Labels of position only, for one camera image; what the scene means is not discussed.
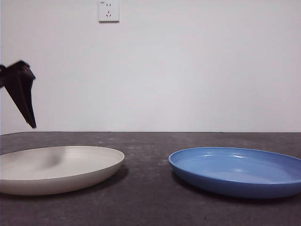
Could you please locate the white wall socket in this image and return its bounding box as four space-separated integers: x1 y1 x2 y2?
98 0 120 24

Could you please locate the blue round plate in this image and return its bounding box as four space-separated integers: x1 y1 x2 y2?
168 147 301 200

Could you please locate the white round plate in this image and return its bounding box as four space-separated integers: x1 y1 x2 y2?
0 145 125 196

